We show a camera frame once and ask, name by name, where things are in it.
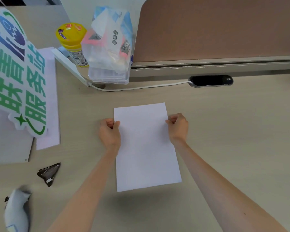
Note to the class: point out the person's right hand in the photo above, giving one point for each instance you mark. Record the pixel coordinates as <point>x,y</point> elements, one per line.
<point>180,129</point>

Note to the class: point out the person's left hand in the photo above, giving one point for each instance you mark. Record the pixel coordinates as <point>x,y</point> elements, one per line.
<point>108,137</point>

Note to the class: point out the person's right thumb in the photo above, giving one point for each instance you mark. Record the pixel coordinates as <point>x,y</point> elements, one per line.
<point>168,123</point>

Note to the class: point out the person's left thumb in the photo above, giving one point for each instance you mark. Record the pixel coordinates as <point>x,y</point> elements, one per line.
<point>117,124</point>

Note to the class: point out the white paper sheet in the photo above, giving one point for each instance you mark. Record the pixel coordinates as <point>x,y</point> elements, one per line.
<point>145,147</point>

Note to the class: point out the person's left forearm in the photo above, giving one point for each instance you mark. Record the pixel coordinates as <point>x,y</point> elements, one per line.
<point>85,193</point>

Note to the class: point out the person's right forearm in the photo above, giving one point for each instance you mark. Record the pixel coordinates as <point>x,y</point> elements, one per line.
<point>222,190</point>

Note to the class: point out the clear plastic storage box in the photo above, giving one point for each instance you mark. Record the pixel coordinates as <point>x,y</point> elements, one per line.
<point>108,62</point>

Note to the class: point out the pale lilac paper sheet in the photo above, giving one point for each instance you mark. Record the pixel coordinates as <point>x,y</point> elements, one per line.
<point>49,99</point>

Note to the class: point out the white flat bar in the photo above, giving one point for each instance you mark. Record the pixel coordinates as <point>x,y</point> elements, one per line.
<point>70,67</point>

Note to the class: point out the black folded wrapper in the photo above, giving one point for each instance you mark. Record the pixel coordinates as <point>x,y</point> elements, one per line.
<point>49,173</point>

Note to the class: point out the blue white plastic bag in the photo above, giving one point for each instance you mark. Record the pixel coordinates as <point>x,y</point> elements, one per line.
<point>111,38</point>

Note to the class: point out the yellow lidded plastic jar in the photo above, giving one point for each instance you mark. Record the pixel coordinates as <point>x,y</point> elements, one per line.
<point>72,43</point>

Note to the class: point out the brown desk partition panel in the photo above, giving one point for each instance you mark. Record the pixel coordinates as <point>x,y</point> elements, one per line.
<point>215,31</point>

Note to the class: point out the green lettered cutout sign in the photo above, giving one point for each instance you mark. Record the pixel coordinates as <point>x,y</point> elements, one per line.
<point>17,74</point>

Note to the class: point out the white grey handheld device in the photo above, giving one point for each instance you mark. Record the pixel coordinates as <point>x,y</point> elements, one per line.
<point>16,211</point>

